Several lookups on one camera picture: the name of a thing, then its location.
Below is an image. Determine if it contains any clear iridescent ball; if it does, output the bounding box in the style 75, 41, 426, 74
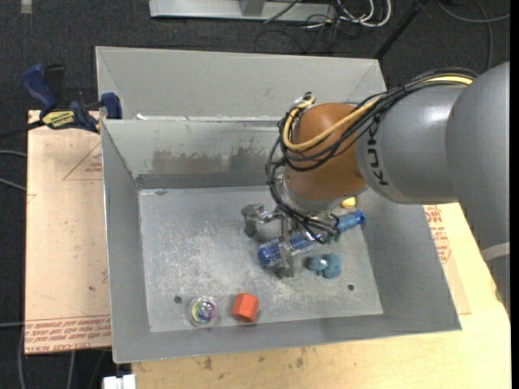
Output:
187, 295, 218, 327

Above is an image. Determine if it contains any blue plastic cylinder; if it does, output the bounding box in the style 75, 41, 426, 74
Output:
335, 210, 367, 234

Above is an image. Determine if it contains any orange-red block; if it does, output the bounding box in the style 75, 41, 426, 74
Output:
230, 292, 260, 323

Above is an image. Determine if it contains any grey metal bin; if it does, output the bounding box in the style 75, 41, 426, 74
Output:
95, 45, 463, 365

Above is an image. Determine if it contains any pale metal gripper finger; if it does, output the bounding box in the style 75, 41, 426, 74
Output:
275, 236, 297, 280
241, 203, 281, 239

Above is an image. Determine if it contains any brown cardboard board, red print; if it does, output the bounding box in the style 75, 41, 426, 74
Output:
24, 109, 474, 356

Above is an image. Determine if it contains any blue ribbed hair roller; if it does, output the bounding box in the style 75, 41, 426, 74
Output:
256, 233, 316, 269

